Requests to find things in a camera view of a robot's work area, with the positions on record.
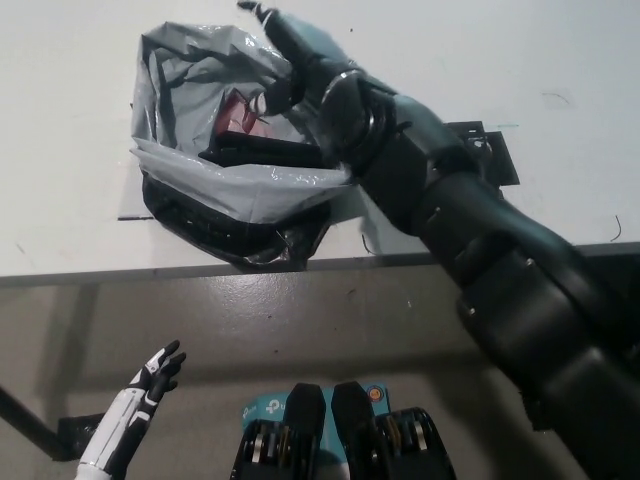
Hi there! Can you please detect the grey black plastic bag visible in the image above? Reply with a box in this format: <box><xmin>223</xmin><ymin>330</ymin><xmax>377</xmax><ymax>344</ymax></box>
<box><xmin>128</xmin><ymin>19</ymin><xmax>352</xmax><ymax>274</ymax></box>

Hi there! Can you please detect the black flat stapler stand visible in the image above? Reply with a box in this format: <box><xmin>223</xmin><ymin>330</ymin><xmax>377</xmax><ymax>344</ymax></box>
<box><xmin>443</xmin><ymin>120</ymin><xmax>522</xmax><ymax>190</ymax></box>

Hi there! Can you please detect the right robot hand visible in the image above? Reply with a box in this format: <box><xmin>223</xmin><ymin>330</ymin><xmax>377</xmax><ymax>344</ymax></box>
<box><xmin>236</xmin><ymin>0</ymin><xmax>359</xmax><ymax>115</ymax></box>

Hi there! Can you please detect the black ribbed robot body block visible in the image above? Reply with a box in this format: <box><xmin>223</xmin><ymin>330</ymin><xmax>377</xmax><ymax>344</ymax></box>
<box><xmin>230</xmin><ymin>383</ymin><xmax>329</xmax><ymax>480</ymax></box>
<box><xmin>332</xmin><ymin>382</ymin><xmax>457</xmax><ymax>480</ymax></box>

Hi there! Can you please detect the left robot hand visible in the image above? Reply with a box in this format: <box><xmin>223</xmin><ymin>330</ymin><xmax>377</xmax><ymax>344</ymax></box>
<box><xmin>74</xmin><ymin>339</ymin><xmax>188</xmax><ymax>474</ymax></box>

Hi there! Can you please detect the black table leg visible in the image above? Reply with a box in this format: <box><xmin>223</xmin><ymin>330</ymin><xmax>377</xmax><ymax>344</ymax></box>
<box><xmin>0</xmin><ymin>384</ymin><xmax>64</xmax><ymax>461</ymax></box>

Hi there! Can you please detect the pink red packet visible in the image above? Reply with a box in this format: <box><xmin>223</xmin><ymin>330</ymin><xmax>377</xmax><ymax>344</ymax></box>
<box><xmin>215</xmin><ymin>88</ymin><xmax>274</xmax><ymax>139</ymax></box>

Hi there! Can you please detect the black plastic part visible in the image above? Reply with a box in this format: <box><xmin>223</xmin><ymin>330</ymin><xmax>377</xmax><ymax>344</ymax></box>
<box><xmin>198</xmin><ymin>131</ymin><xmax>324</xmax><ymax>170</ymax></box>

